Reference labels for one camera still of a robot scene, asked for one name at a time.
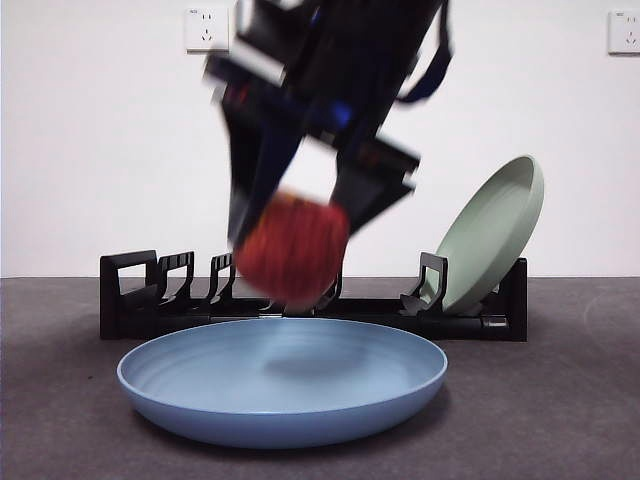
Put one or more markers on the blue plate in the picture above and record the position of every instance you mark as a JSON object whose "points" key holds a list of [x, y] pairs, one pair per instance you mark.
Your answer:
{"points": [[280, 390]]}

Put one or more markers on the white wall socket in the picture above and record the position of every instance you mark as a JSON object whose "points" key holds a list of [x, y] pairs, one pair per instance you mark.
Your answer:
{"points": [[205, 30], [625, 32]]}

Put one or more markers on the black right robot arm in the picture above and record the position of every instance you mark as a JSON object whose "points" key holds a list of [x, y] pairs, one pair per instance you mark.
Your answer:
{"points": [[350, 60]]}

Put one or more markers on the pale green plate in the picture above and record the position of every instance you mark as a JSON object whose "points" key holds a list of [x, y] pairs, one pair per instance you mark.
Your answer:
{"points": [[485, 245]]}

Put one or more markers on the red yellow apple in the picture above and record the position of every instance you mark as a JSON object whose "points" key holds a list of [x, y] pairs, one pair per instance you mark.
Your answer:
{"points": [[290, 250]]}

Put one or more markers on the black plate rack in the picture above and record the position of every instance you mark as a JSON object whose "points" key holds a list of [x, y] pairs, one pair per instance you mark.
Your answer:
{"points": [[450, 327]]}

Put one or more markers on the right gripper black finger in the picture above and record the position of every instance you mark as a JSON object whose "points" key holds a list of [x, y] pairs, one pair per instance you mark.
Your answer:
{"points": [[370, 195], [252, 175]]}

